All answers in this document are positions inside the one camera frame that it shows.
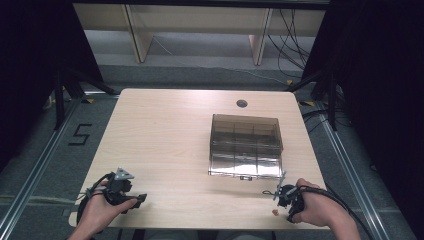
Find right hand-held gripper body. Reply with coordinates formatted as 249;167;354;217
273;171;306;223

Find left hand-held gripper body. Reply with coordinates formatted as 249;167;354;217
104;167;138;206

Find person's right hand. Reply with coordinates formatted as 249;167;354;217
291;177;342;229

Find person's left hand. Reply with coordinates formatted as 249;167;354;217
78;180;138;234

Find clear brown plastic organizer box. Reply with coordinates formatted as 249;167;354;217
207;113;285;181

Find black metal stand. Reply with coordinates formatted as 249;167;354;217
285;70;338;132
52;65;118;131

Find black curtain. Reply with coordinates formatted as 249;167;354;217
0;0;105;173
300;0;424;232

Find light wooden shelf unit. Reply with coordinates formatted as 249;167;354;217
72;3;327;66

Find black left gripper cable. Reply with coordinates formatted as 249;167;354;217
76;172;115;229

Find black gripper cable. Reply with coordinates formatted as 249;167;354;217
76;172;115;229
298;185;375;240

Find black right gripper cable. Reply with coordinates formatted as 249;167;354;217
298;185;375;240

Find metal floor rail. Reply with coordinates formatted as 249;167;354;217
315;101;402;240
0;98;82;235

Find black floor cables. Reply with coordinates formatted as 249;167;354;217
301;109;351;135

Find bundle of black hanging cables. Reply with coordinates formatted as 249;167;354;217
267;8;312;80

